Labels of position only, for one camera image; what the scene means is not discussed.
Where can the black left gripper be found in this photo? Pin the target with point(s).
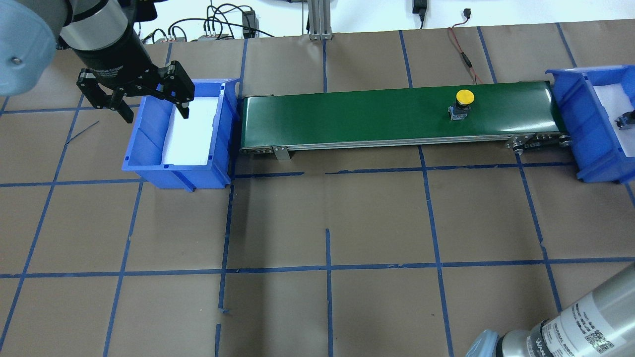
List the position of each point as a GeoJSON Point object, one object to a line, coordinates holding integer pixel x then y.
{"type": "Point", "coordinates": [115, 58]}

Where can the yellow push button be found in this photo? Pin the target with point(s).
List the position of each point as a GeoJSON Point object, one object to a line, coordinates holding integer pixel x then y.
{"type": "Point", "coordinates": [461, 106]}

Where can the red push button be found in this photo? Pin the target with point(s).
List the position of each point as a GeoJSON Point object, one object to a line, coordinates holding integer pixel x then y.
{"type": "Point", "coordinates": [626, 121]}

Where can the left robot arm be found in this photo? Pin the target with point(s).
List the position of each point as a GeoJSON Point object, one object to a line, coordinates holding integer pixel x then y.
{"type": "Point", "coordinates": [101, 33]}

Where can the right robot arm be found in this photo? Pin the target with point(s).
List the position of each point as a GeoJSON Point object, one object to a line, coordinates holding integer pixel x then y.
{"type": "Point", "coordinates": [600, 324]}

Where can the blue bin left side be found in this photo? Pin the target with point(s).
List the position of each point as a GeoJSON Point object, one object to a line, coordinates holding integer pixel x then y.
{"type": "Point", "coordinates": [144, 150]}

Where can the white foam pad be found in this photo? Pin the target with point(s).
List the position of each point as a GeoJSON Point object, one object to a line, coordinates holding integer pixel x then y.
{"type": "Point", "coordinates": [188, 141]}

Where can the black power adapter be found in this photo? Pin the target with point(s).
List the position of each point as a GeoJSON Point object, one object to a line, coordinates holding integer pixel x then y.
{"type": "Point", "coordinates": [419, 7]}

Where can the green conveyor belt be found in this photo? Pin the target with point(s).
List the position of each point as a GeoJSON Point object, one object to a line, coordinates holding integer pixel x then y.
{"type": "Point", "coordinates": [523, 115]}

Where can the white foam pad right bin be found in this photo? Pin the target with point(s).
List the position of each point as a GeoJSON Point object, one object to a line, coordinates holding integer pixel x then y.
{"type": "Point", "coordinates": [617, 103]}

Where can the aluminium frame post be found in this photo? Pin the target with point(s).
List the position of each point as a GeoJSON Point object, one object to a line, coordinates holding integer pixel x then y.
{"type": "Point", "coordinates": [319, 20]}

